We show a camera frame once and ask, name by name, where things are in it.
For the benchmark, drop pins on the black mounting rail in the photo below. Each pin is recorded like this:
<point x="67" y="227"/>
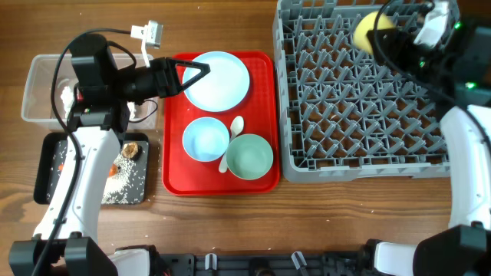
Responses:
<point x="330" y="263"/>

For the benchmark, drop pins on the white plastic spoon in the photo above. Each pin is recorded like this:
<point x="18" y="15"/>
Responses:
<point x="236" y="128"/>

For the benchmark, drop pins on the yellow plastic cup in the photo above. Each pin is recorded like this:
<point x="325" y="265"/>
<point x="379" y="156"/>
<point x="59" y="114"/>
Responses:
<point x="360" y="38"/>

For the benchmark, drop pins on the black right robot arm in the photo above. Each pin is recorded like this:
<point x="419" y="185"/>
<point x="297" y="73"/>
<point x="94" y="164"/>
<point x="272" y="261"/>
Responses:
<point x="458" y="77"/>

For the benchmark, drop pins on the light blue large plate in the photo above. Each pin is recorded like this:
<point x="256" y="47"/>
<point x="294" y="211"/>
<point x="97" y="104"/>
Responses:
<point x="224" y="87"/>

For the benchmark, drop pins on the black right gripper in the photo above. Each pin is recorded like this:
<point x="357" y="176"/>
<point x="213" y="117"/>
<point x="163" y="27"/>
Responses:
<point x="402" y="41"/>

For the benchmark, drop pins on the grey dishwasher rack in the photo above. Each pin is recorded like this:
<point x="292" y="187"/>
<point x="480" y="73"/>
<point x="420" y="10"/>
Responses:
<point x="341" y="115"/>

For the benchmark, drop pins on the crumpled white tissue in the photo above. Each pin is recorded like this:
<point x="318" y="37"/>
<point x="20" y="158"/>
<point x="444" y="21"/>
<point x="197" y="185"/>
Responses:
<point x="67" y="98"/>
<point x="132" y="109"/>

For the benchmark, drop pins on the green bowl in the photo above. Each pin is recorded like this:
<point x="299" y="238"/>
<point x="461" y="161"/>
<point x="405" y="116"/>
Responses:
<point x="249" y="157"/>

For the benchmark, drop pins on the light blue small bowl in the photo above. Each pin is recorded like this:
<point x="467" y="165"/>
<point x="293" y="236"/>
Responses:
<point x="205" y="139"/>

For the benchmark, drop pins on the black waste tray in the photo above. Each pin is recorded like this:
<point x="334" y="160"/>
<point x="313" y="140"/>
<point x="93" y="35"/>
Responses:
<point x="47" y="147"/>

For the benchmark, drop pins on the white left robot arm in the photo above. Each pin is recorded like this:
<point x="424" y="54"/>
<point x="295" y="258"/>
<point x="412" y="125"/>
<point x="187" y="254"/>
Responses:
<point x="65" y="241"/>

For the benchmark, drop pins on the orange carrot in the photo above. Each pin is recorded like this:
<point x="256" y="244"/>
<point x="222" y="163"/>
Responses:
<point x="113" y="169"/>

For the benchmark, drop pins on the clear plastic waste bin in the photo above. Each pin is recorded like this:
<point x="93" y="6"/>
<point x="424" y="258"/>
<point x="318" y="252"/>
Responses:
<point x="36" y="104"/>

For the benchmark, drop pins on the brown mushroom piece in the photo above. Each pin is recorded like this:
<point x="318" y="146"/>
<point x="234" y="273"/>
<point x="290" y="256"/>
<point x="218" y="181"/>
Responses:
<point x="130" y="150"/>

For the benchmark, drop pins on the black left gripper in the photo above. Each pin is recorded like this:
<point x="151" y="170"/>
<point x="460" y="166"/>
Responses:
<point x="169" y="77"/>

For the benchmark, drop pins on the red serving tray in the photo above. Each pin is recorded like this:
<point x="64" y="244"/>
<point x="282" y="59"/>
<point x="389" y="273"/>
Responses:
<point x="184" y="176"/>

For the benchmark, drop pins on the white rice grains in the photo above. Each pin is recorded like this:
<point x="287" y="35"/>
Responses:
<point x="127" y="187"/>

